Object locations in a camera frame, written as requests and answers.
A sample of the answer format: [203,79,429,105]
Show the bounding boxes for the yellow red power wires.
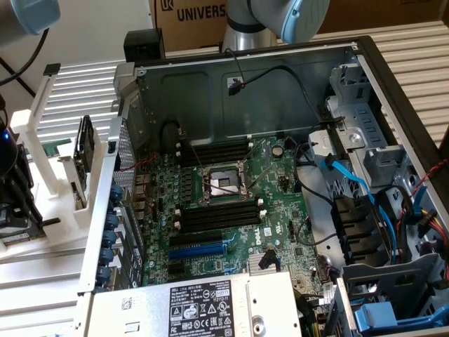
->
[419,206,449,249]

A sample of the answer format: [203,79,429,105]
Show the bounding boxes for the blue plastic disk bracket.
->
[353,300,449,333]

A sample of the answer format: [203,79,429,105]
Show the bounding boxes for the CPU socket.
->
[198,159,255,207]

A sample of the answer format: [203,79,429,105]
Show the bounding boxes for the printed cardboard box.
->
[149,0,232,53]

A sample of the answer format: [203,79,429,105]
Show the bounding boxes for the short black looped wire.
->
[160,119,184,155]

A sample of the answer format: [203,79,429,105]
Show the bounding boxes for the black plastic card guide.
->
[331,194,392,266]

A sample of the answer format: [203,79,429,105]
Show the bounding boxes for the black graphics card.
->
[58,114,96,209]

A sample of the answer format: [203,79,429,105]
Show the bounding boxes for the thin black fan wire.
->
[297,216,340,246]

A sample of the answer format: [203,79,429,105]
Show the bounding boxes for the white parts rack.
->
[0,62,119,263]

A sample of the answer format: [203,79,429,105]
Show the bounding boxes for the long blue SATA wire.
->
[321,153,404,263]

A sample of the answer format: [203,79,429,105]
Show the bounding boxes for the green Dell motherboard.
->
[135,136,336,306]

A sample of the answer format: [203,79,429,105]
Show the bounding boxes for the thick black wire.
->
[286,137,340,211]

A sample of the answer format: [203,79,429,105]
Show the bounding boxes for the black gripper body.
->
[0,98,35,197]

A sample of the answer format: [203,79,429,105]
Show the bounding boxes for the silver chipset heat sink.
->
[247,253,278,273]

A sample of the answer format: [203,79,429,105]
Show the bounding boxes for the red black twisted wire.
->
[409,157,449,197]

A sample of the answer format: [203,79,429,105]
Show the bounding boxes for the grey metal disk bay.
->
[342,252,449,337]

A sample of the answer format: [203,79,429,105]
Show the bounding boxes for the bare green RAM stick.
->
[40,139,72,159]

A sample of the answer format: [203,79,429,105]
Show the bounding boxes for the silver disk drive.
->
[307,129,337,168]

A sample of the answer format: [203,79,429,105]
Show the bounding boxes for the silver power supply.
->
[82,270,302,337]

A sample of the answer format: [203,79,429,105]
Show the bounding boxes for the long black expansion slot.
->
[169,230,225,248]

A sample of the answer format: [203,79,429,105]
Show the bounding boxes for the steel socket locking lever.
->
[178,131,210,178]
[203,180,245,197]

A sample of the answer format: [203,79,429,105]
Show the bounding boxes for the black camera cable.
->
[0,27,51,87]

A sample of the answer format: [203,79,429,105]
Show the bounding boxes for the short blue SATA wire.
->
[412,185,429,220]

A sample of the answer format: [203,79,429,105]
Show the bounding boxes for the black RAM slot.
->
[177,204,266,223]
[180,154,246,168]
[175,199,264,218]
[179,139,254,150]
[177,209,267,228]
[179,149,252,161]
[178,213,267,233]
[179,143,253,155]

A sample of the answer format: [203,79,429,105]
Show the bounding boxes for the blue expansion slot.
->
[167,243,228,260]

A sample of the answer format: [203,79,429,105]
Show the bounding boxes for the small black box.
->
[123,28,166,62]

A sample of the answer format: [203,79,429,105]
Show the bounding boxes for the open metal PC case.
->
[76,34,449,337]

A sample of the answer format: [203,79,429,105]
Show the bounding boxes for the thin red wire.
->
[119,154,159,215]

